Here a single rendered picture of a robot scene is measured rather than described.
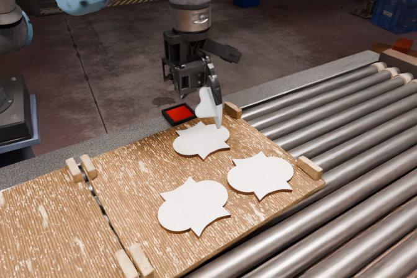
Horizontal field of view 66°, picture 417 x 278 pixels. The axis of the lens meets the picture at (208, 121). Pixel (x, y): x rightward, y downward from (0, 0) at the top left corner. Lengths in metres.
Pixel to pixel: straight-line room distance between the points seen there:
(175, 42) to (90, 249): 0.39
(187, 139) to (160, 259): 0.31
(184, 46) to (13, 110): 0.59
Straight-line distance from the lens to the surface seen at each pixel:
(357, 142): 0.89
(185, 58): 0.63
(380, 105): 1.09
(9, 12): 1.03
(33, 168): 0.85
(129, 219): 0.64
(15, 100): 1.09
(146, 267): 0.55
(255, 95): 1.01
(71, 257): 0.62
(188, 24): 0.59
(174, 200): 0.64
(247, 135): 0.81
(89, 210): 0.68
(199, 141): 0.77
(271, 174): 0.70
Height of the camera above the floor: 1.43
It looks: 35 degrees down
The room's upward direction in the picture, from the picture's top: straight up
